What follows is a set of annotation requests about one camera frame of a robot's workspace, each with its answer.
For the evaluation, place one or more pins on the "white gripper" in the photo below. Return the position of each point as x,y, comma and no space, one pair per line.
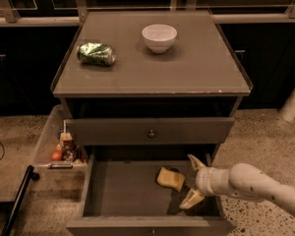
204,181

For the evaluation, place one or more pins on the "yellow sponge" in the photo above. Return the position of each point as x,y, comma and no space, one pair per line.
170,179

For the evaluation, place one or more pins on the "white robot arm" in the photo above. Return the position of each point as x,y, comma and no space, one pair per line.
241,181

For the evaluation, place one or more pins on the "grey top drawer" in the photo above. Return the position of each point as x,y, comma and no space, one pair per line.
134,131

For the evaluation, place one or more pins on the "brass top drawer knob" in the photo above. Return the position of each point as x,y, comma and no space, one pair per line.
151,134

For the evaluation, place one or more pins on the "grey open middle drawer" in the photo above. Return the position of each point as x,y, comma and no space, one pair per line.
121,196

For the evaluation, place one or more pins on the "grey wooden drawer cabinet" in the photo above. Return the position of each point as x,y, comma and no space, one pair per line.
198,76

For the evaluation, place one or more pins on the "brown snack package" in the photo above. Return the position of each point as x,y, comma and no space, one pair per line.
68,147

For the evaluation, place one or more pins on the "red apple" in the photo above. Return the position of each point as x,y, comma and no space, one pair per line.
56,155

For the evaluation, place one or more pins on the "clear plastic storage bin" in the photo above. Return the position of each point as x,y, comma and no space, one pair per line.
49,141

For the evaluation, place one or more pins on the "white ceramic bowl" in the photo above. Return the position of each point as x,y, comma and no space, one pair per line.
159,38

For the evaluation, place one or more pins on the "crushed green soda can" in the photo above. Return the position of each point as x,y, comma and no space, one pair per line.
96,54

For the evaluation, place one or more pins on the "black pole stand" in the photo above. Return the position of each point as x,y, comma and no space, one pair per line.
30,175

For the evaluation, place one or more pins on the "metal railing frame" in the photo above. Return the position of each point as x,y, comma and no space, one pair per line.
49,13

